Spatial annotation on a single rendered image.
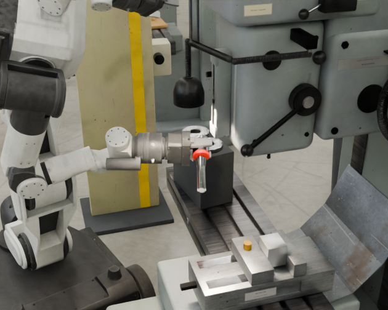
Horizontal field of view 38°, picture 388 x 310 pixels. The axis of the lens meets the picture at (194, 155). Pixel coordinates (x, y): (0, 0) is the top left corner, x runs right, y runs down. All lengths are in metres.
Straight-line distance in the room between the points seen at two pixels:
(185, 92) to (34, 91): 0.34
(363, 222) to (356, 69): 0.54
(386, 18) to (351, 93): 0.18
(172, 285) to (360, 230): 0.56
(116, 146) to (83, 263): 0.80
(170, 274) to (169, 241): 1.57
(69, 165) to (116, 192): 1.86
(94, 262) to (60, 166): 0.75
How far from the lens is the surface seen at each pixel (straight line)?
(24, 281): 2.19
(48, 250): 2.06
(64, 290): 2.08
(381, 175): 1.65
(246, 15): 1.15
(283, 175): 3.91
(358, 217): 1.70
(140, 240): 3.26
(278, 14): 1.18
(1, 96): 1.31
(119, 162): 1.54
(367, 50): 1.30
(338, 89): 1.30
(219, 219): 1.76
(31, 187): 1.51
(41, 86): 1.32
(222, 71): 1.28
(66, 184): 1.82
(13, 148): 1.43
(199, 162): 1.53
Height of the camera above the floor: 1.93
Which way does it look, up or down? 28 degrees down
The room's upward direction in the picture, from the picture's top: 1 degrees counter-clockwise
